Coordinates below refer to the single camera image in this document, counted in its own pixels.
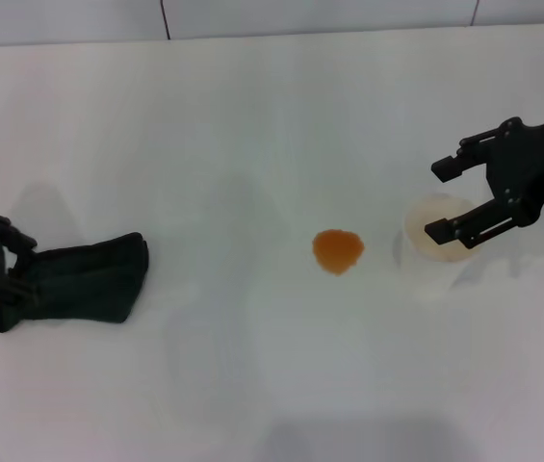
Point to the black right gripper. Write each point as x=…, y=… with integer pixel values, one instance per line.
x=531, y=163

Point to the dark rag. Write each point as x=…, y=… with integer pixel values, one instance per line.
x=84, y=284

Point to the white paper cup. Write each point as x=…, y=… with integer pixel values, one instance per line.
x=421, y=274

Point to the orange liquid stain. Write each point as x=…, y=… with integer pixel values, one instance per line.
x=338, y=250

